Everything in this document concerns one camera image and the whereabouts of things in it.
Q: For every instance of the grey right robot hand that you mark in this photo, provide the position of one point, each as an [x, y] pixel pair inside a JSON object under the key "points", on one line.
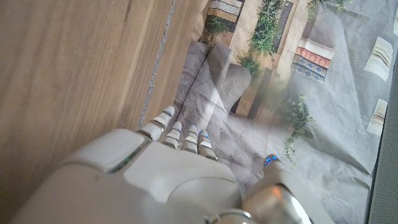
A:
{"points": [[161, 180]]}

